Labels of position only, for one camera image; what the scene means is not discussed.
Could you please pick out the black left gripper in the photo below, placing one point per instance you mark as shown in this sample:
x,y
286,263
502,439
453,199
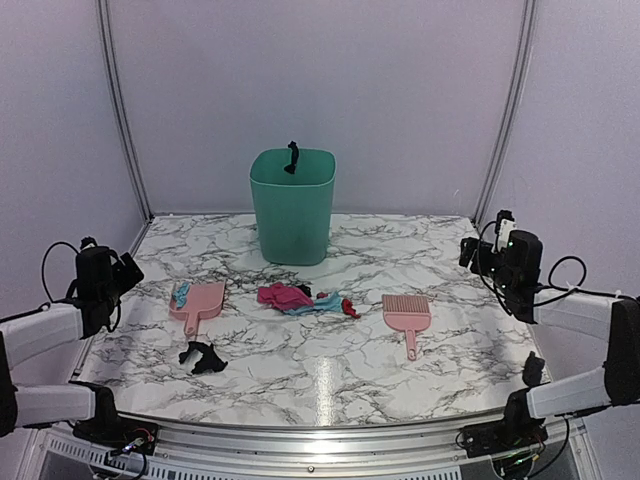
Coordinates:
x,y
127,281

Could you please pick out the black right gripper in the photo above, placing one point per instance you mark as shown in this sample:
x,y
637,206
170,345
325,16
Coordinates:
x,y
468,253

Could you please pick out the pink plastic dustpan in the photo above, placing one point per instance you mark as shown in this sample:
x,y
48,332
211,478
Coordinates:
x,y
205,302

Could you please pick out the pink plastic hand brush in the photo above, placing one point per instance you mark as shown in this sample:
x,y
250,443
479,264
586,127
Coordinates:
x,y
409,314

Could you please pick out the red paper scrap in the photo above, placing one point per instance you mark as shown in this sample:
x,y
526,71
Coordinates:
x,y
348,309

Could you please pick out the magenta paper sheet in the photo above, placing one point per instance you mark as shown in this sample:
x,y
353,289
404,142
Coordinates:
x,y
289,300

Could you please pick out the light blue paper scrap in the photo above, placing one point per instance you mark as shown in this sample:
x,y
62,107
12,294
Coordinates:
x,y
330,303

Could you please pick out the small black paper scrap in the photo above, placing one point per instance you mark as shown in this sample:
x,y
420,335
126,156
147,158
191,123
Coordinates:
x,y
305,289

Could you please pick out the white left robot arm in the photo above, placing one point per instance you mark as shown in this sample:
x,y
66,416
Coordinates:
x,y
91,305

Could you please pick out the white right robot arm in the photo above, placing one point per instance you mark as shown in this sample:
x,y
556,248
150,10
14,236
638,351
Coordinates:
x,y
611,265

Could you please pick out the green plastic waste bin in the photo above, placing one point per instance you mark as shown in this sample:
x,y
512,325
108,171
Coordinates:
x,y
293,212

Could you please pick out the black strip on bin rim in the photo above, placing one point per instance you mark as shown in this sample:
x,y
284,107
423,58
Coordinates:
x,y
291,167

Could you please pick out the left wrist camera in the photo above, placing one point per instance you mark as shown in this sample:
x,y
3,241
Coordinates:
x,y
88,242

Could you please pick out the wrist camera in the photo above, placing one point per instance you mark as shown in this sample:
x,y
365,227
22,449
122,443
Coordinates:
x,y
88,242
505,224

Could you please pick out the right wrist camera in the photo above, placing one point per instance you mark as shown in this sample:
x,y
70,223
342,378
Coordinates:
x,y
505,224

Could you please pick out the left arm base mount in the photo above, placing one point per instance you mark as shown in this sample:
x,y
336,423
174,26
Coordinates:
x,y
125,436

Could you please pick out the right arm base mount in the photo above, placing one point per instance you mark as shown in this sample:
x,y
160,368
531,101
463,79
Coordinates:
x,y
494,437

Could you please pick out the aluminium front table rail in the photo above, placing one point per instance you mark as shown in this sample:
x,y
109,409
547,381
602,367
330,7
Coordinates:
x,y
417,450

